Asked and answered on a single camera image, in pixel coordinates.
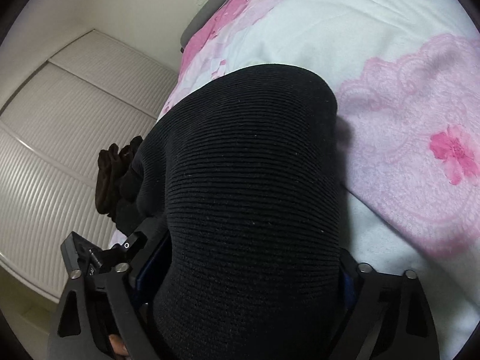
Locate white louvered closet doors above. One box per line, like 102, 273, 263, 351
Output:
1, 30, 177, 302

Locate black knit pants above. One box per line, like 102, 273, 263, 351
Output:
132, 64, 343, 359

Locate dark brown folded clothes pile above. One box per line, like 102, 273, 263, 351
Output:
95, 136, 143, 222

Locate pink floral bed cover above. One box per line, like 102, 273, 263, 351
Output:
108, 0, 480, 360

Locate person's right hand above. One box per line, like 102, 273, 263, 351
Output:
108, 334, 129, 360

